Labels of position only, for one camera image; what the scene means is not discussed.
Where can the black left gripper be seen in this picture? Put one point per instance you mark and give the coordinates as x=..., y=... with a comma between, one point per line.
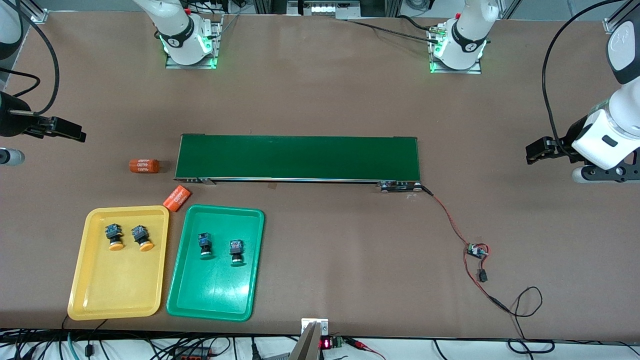
x=568, y=141

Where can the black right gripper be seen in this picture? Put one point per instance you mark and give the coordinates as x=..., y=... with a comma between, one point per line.
x=12, y=116

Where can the orange cylinder marked 4680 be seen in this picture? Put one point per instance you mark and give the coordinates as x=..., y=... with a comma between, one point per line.
x=143, y=166
x=177, y=198

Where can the yellow mushroom push button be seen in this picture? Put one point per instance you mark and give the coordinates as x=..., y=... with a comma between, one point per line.
x=114, y=236
x=142, y=237

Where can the green mushroom push button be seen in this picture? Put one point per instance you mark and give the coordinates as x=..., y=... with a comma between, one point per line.
x=236, y=251
x=205, y=245

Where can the small green circuit board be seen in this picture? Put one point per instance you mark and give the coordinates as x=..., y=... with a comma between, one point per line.
x=475, y=250

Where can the yellow plastic tray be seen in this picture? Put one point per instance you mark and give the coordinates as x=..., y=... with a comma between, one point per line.
x=117, y=285

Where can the green plastic tray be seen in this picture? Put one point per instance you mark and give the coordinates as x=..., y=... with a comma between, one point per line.
x=215, y=290

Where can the green conveyor belt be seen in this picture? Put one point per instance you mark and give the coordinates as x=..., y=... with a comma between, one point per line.
x=300, y=157

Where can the orange power strip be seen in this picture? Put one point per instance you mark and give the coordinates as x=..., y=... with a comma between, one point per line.
x=192, y=354

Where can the white light box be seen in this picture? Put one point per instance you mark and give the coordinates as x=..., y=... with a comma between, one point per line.
x=322, y=9

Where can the red clip lead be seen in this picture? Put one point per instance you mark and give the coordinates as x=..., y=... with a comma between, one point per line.
x=357, y=343

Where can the red digit display module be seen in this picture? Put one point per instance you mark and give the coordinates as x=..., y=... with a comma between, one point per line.
x=327, y=343

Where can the grey metal bar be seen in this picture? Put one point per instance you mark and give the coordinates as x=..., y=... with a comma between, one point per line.
x=307, y=347

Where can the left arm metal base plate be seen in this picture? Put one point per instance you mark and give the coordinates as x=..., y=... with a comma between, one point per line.
x=457, y=71

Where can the aluminium corner bracket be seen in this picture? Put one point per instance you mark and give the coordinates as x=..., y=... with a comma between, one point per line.
x=611, y=24
x=39, y=16

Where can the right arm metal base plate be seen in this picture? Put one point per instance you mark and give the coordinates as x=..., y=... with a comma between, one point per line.
x=190, y=66

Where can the silver mounting bracket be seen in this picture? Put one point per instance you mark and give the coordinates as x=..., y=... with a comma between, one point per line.
x=315, y=322

